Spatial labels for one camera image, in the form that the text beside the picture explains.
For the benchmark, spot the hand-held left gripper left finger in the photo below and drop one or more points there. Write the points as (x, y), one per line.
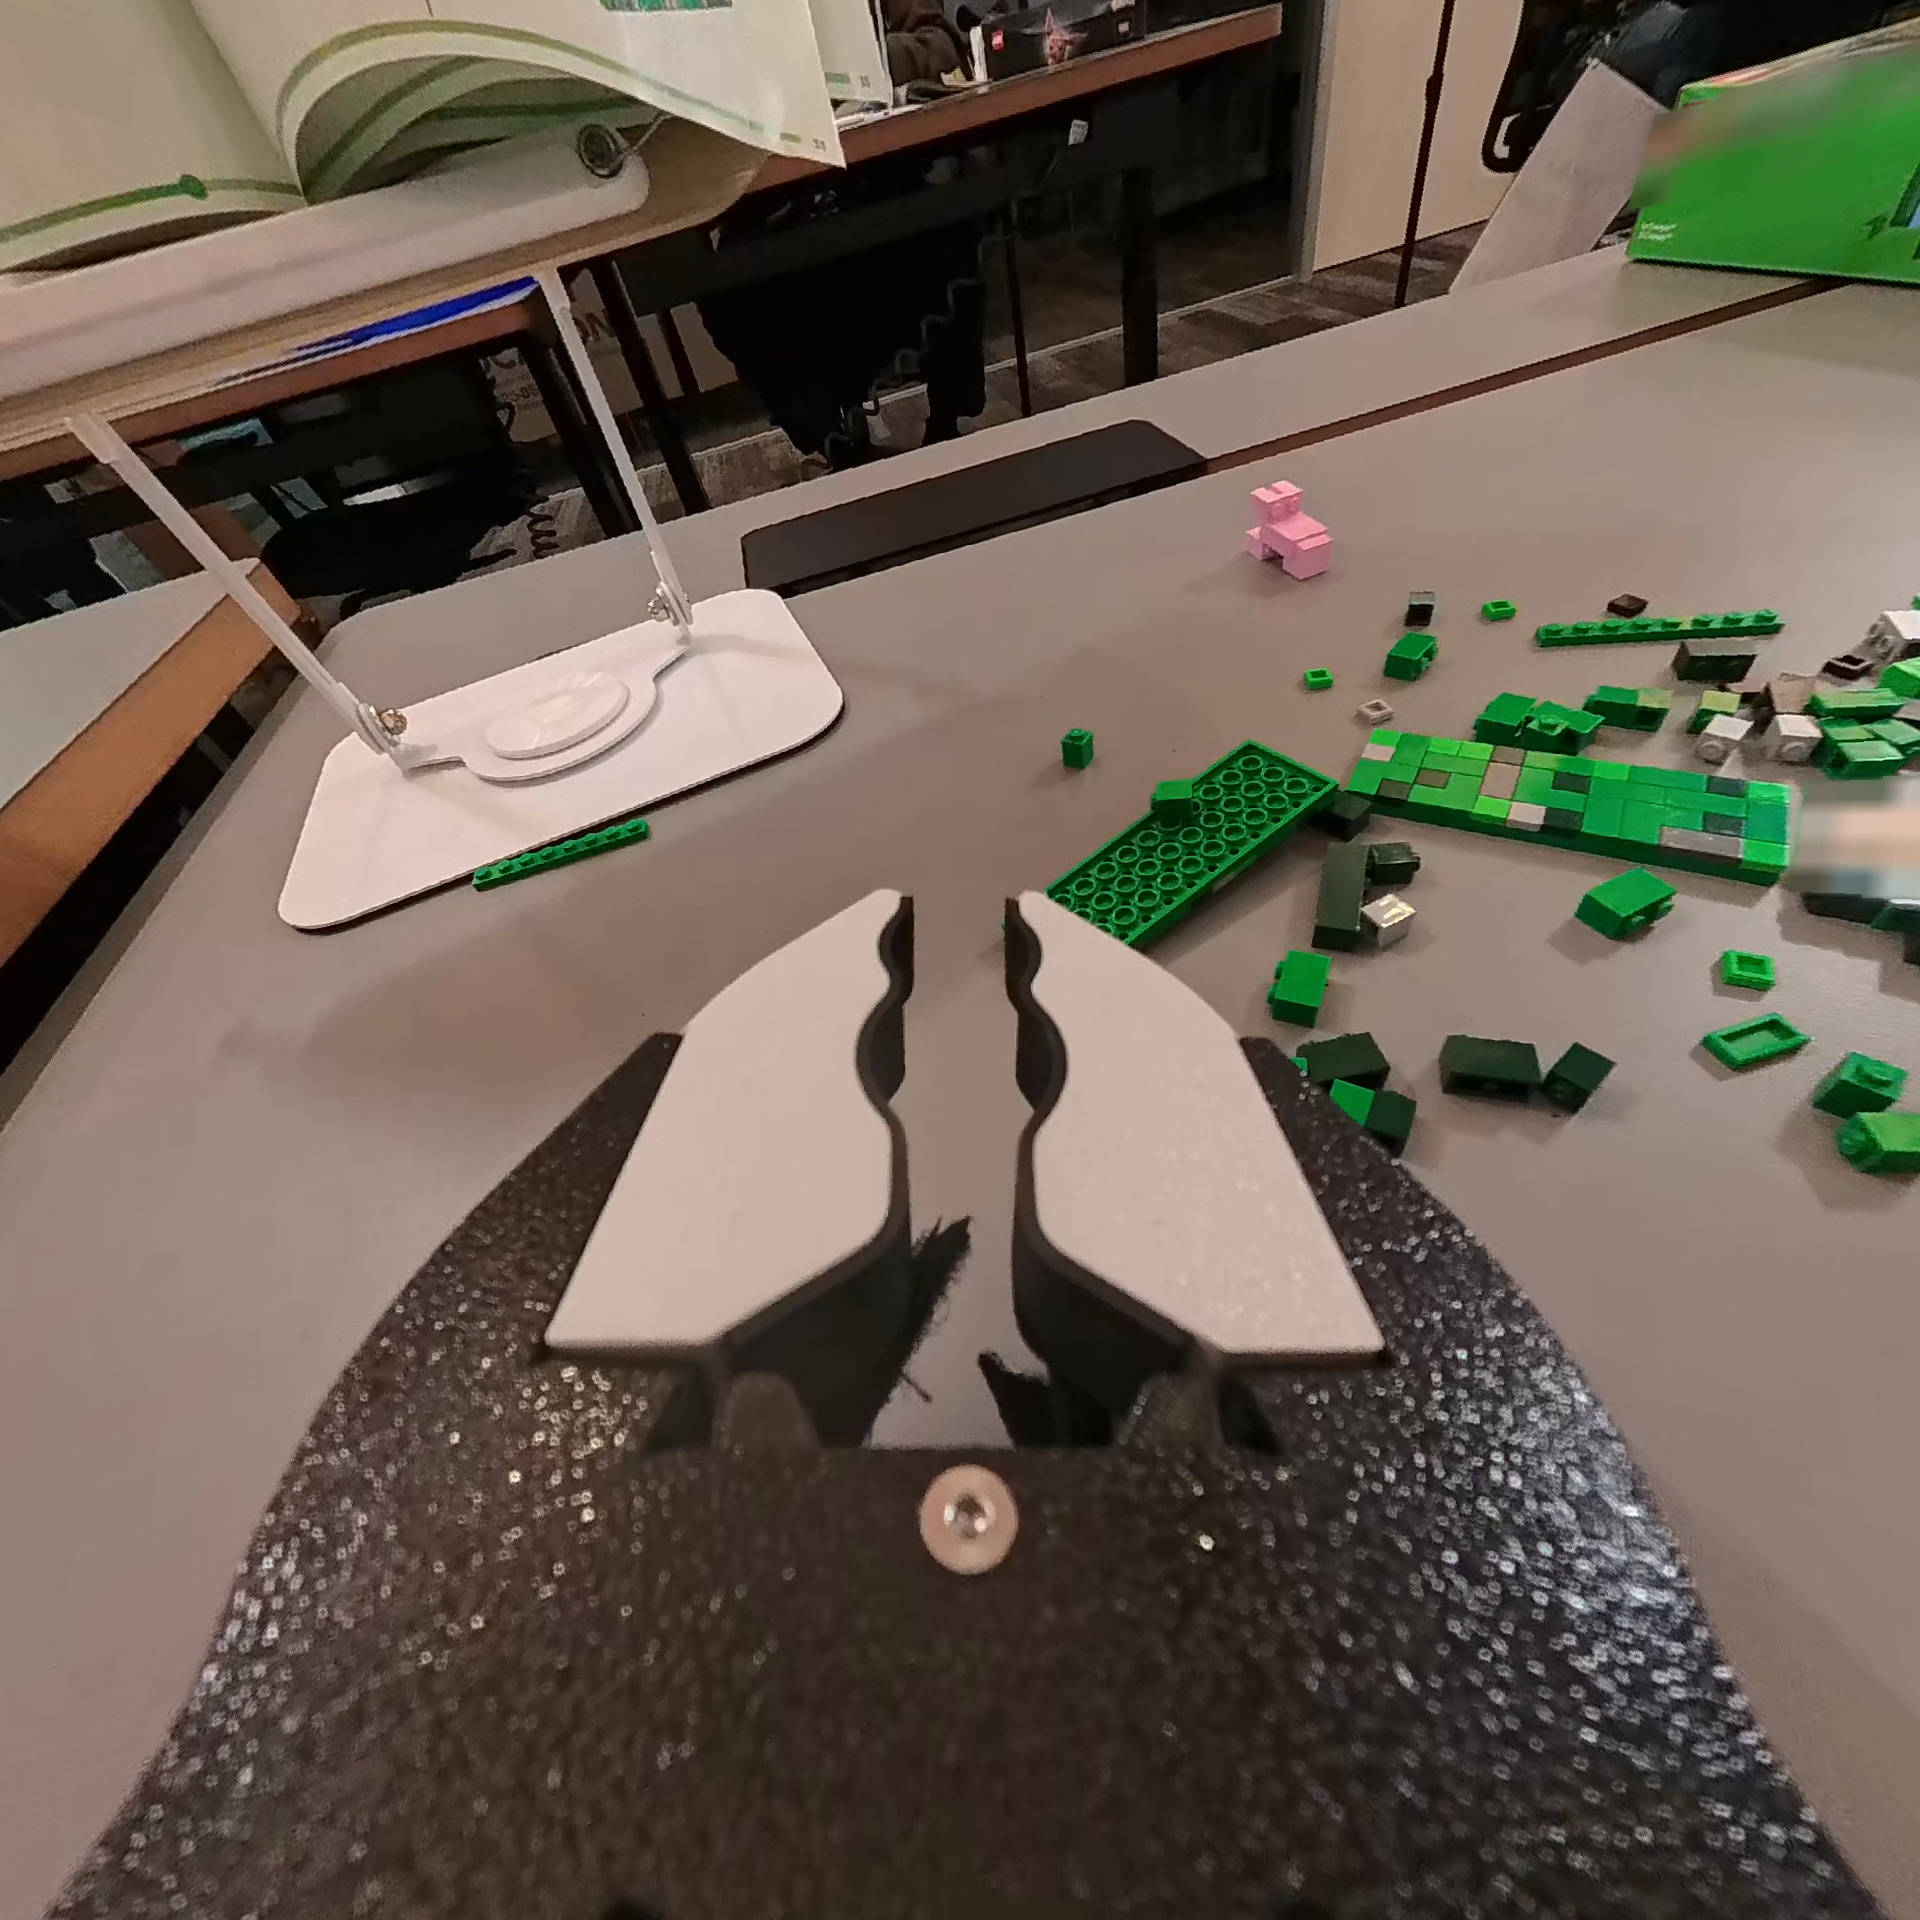
(751, 1171)

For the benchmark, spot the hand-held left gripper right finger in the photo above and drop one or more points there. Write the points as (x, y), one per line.
(1186, 1171)

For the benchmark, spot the green studded baseplate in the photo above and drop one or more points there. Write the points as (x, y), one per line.
(1186, 850)

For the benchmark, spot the long green toy plate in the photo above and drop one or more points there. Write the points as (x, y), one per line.
(1658, 629)
(563, 858)

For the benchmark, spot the white book stand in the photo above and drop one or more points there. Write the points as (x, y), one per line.
(722, 675)

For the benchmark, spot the scattered green toy bricks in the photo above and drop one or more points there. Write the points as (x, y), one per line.
(1628, 901)

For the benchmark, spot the green mosaic brick panel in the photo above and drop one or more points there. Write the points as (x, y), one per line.
(1577, 803)

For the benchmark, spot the pink toy pig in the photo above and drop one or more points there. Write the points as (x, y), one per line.
(1289, 533)

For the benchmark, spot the adjacent wood-edged table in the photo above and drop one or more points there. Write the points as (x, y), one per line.
(90, 675)

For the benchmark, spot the white paper bag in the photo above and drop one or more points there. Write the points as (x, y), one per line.
(1559, 195)

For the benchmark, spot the black floor stand with tablet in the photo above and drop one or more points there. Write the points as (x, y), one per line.
(1434, 120)

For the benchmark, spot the wooden back table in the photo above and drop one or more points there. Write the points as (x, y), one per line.
(1051, 77)

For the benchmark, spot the green toy set box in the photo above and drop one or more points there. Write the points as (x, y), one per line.
(1771, 166)

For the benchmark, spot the open brick instruction booklet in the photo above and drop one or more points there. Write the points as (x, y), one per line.
(150, 120)

